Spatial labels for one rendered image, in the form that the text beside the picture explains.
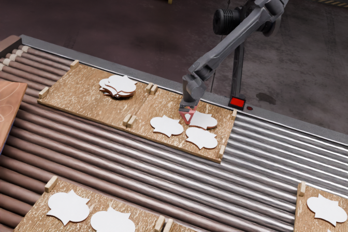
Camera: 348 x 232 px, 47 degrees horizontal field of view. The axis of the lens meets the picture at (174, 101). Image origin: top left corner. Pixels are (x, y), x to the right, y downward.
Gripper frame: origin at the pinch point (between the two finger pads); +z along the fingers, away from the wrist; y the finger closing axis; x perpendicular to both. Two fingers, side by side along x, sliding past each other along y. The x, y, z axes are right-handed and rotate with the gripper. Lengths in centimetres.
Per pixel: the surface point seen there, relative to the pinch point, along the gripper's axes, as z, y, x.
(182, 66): 73, 201, 58
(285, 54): 89, 285, -37
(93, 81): -9.3, 6.7, 48.1
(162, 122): -1.4, -8.8, 9.7
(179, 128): 0.2, -9.4, 2.2
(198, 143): 2.4, -15.0, -7.1
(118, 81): -11.7, 4.3, 34.5
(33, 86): -11, -7, 72
